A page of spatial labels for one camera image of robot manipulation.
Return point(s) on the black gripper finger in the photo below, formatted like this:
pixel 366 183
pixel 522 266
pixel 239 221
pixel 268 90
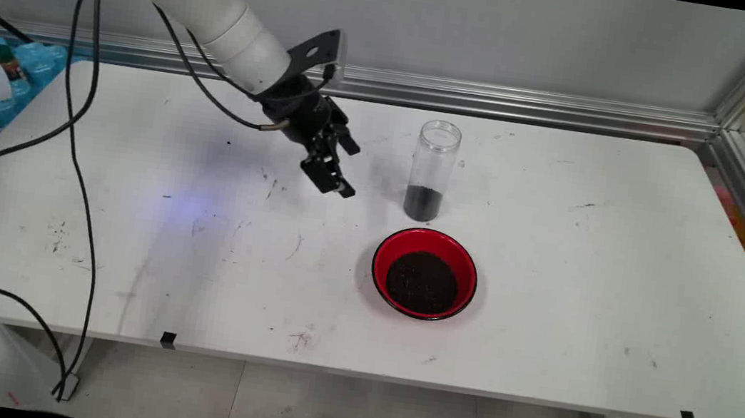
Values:
pixel 328 174
pixel 346 137

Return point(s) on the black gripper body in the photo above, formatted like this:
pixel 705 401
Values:
pixel 299 109

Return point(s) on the clear plastic jar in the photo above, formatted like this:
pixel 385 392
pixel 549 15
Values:
pixel 433 166

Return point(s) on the red bowl black rim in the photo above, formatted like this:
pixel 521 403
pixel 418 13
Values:
pixel 400 241

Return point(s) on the large black granules pile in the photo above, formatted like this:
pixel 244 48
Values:
pixel 421 284

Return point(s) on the blue water bottle pack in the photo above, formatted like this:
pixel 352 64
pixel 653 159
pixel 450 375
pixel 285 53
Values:
pixel 39 61

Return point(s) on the bottle with green cap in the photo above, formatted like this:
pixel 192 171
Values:
pixel 7 61

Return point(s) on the black camera bracket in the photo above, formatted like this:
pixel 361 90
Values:
pixel 314 52

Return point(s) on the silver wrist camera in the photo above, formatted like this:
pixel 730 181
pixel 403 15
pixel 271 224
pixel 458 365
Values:
pixel 340 57

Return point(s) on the long aluminium frame rail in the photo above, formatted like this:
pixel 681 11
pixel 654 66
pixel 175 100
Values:
pixel 502 100

